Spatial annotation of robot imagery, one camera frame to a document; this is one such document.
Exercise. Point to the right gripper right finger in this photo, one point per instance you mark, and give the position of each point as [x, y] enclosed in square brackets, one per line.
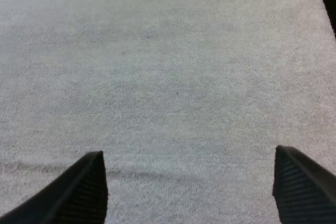
[304, 190]

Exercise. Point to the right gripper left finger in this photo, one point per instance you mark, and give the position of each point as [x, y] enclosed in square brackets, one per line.
[68, 195]

